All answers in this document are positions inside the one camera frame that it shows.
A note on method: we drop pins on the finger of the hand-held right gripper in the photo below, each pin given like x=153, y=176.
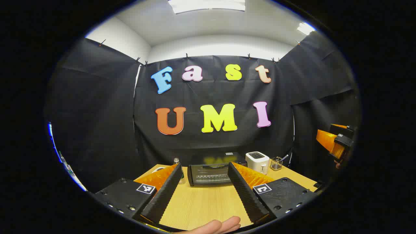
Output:
x=328, y=141
x=343, y=129

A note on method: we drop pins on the black electric oven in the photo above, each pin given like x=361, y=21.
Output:
x=211, y=174

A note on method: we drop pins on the ceiling light panel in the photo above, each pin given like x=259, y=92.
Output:
x=208, y=6
x=306, y=28

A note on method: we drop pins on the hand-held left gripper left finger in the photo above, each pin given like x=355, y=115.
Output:
x=162, y=195

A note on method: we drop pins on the black backdrop cloth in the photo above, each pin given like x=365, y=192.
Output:
x=211, y=91

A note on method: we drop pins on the metal mesh utensil holder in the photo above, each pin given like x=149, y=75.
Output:
x=276, y=164

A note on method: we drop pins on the white divided condiment dish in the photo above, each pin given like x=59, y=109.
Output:
x=158, y=169

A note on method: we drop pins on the white toaster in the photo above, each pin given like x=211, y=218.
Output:
x=256, y=164

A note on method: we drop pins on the clear plastic water bottle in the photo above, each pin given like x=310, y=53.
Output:
x=176, y=161

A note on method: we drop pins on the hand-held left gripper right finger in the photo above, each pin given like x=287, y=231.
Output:
x=245, y=195

